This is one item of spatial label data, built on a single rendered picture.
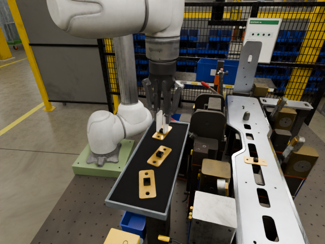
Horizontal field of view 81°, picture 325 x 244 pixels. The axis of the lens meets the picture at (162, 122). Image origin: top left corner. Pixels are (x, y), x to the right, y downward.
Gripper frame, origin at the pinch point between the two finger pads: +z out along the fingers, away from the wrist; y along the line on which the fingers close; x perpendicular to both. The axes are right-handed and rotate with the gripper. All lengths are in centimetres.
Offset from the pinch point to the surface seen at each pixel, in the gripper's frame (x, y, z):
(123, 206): -28.9, 4.5, 4.1
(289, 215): -1.6, 42.4, 20.2
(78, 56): 156, -210, 30
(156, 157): -12.3, 4.0, 3.9
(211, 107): 19.8, 11.5, 1.4
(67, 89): 146, -239, 82
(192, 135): 11.8, 7.3, 10.9
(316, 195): 43, 67, 50
